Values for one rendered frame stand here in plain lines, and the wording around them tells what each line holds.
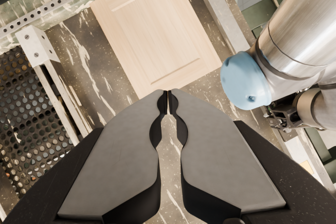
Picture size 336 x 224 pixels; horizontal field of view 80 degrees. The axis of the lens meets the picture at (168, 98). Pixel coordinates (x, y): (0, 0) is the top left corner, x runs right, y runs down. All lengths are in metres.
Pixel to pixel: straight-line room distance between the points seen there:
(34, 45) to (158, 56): 0.40
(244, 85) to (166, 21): 0.54
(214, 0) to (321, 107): 0.50
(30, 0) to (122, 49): 0.34
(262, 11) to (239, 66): 0.65
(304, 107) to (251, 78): 0.21
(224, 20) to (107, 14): 0.40
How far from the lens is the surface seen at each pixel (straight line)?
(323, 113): 0.41
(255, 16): 0.87
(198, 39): 0.74
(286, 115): 0.47
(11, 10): 0.90
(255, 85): 0.25
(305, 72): 0.24
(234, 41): 0.74
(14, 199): 0.95
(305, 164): 0.85
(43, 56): 0.77
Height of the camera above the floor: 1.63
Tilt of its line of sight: 34 degrees down
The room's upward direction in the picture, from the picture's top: 152 degrees clockwise
